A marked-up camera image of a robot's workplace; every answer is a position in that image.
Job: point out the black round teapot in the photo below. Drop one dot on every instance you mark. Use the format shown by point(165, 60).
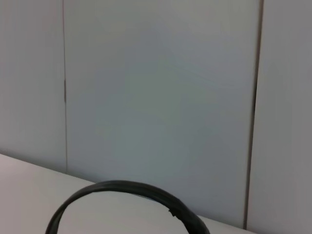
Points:
point(117, 185)

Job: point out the white partition board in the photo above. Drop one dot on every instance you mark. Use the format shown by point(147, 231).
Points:
point(158, 85)
point(29, 73)
point(285, 109)

